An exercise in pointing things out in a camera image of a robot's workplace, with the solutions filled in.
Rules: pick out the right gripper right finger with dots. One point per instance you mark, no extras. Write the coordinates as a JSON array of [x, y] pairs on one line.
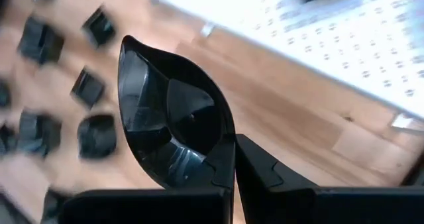
[[281, 201]]

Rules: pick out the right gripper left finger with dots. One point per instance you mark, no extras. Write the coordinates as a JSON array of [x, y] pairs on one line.
[[149, 207]]

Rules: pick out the black leaf-shaped mini plate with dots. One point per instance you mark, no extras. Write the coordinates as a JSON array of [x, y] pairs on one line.
[[155, 94], [96, 137], [4, 94]]

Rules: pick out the white perforated metal shelf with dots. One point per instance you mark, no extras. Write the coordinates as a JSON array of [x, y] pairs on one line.
[[331, 45]]

